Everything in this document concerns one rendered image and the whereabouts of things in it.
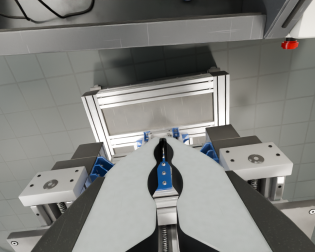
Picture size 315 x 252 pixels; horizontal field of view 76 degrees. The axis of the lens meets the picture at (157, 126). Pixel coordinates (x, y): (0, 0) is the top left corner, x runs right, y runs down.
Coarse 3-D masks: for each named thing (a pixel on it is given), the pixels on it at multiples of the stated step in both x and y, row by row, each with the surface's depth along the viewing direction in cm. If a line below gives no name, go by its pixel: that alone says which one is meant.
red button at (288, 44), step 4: (284, 40) 51; (288, 40) 50; (292, 40) 49; (296, 40) 50; (284, 44) 50; (288, 44) 49; (292, 44) 49; (296, 44) 49; (284, 48) 51; (288, 48) 50; (292, 48) 50
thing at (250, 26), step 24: (72, 24) 35; (96, 24) 35; (120, 24) 35; (144, 24) 35; (168, 24) 35; (192, 24) 35; (216, 24) 35; (240, 24) 35; (264, 24) 35; (0, 48) 37; (24, 48) 37; (48, 48) 37; (72, 48) 37; (96, 48) 37
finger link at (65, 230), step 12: (96, 180) 9; (84, 192) 9; (96, 192) 9; (72, 204) 8; (84, 204) 8; (60, 216) 8; (72, 216) 8; (84, 216) 8; (48, 228) 7; (60, 228) 7; (72, 228) 7; (48, 240) 7; (60, 240) 7; (72, 240) 7
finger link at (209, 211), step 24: (168, 144) 12; (192, 168) 10; (216, 168) 10; (192, 192) 8; (216, 192) 8; (192, 216) 7; (216, 216) 7; (240, 216) 7; (192, 240) 7; (216, 240) 6; (240, 240) 6; (264, 240) 6
